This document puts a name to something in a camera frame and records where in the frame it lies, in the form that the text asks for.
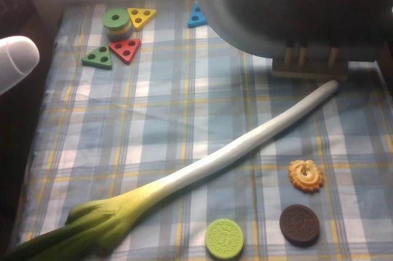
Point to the long toy leek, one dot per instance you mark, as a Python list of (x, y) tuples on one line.
[(215, 162)]

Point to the blue yellow plaid cloth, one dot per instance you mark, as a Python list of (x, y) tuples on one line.
[(172, 104)]

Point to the brown sandwich cookie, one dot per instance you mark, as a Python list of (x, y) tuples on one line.
[(299, 225)]

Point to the blue triangle block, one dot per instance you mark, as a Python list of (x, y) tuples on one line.
[(196, 18)]

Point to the yellow triangle block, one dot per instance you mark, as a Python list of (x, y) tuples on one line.
[(139, 17)]

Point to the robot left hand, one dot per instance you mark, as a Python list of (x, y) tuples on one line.
[(15, 58)]

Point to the green triangle block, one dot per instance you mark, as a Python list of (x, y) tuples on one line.
[(98, 58)]

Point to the wooden peg base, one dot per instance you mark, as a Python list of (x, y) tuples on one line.
[(307, 72)]

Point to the green sandwich cookie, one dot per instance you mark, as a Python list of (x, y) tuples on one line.
[(224, 239)]

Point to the yellow butter cookie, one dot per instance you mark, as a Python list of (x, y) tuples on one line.
[(305, 176)]

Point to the large metal cleaver blade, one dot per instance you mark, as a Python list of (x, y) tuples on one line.
[(291, 18)]

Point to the red triangle block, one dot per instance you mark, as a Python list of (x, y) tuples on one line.
[(126, 52)]

